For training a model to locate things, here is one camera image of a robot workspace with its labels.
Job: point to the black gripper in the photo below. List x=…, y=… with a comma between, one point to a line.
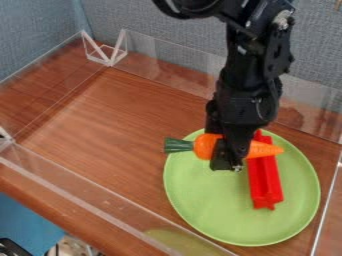
x=236, y=113

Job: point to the orange toy carrot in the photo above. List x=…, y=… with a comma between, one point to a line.
x=202, y=146

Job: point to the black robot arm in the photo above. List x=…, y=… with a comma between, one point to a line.
x=259, y=32

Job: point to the green round plate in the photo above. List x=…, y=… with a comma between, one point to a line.
x=213, y=200

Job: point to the red plastic block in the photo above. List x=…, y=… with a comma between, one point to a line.
x=265, y=182

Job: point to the clear acrylic back wall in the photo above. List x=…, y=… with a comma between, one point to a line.
x=311, y=106

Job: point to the clear acrylic wall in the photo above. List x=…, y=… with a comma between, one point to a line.
x=113, y=223
x=311, y=106
x=34, y=89

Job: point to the clear acrylic front wall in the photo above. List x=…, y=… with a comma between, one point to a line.
x=113, y=223

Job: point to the clear acrylic corner bracket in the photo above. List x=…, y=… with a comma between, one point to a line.
x=105, y=54

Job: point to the clear acrylic left wall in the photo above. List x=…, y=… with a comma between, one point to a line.
x=34, y=89

